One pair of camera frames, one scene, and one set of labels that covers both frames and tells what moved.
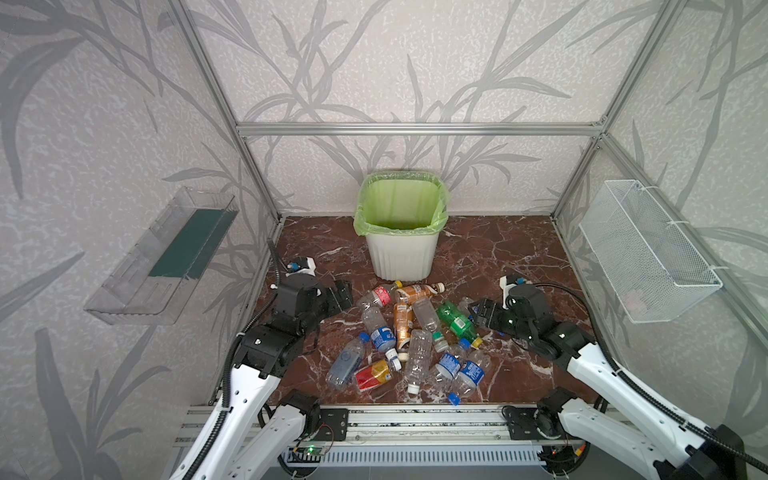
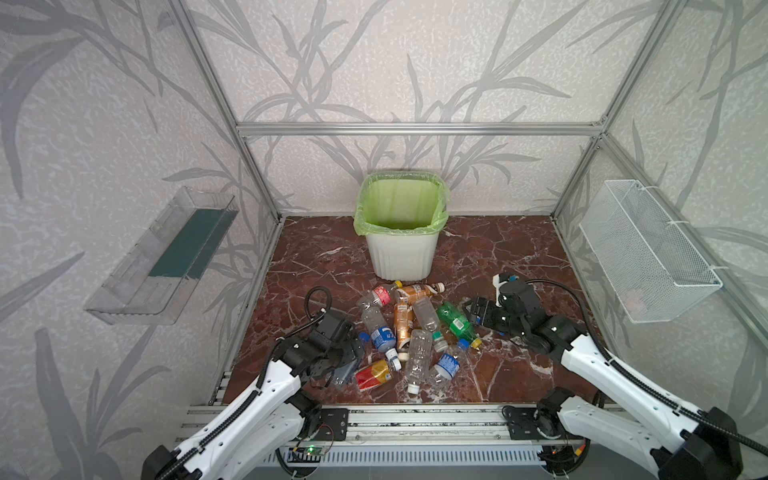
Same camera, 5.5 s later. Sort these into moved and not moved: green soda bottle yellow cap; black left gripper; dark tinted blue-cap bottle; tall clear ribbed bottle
Moved: black left gripper
Not moved: tall clear ribbed bottle; dark tinted blue-cap bottle; green soda bottle yellow cap
